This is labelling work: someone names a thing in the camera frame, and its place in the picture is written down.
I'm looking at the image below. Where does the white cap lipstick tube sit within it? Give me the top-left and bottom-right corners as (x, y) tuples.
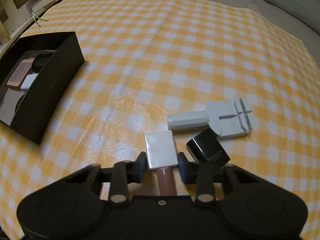
(144, 130), (178, 196)

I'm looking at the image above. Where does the black storage box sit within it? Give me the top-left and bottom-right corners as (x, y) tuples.
(1, 31), (85, 144)

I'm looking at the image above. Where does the white charger adapter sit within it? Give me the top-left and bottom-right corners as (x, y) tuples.
(21, 73), (38, 90)

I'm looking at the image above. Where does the black round jar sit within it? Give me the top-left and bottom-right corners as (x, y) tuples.
(31, 53), (53, 73)

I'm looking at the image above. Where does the pink square compact case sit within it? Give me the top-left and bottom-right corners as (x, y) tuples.
(7, 57), (35, 89)

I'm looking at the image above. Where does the white watch link tool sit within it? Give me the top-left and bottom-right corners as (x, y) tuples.
(167, 98), (254, 139)

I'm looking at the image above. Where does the black cube bottle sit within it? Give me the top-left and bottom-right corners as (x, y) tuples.
(186, 128), (230, 167)

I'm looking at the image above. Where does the yellow white checkered mat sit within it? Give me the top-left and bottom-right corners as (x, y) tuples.
(1, 0), (319, 239)

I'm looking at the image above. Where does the purple notebook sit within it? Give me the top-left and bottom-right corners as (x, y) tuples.
(31, 0), (55, 13)

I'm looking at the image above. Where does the wooden shelf unit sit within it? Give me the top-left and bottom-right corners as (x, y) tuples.
(1, 0), (61, 55)

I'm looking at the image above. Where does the green cable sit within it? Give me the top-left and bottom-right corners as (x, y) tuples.
(30, 8), (50, 23)

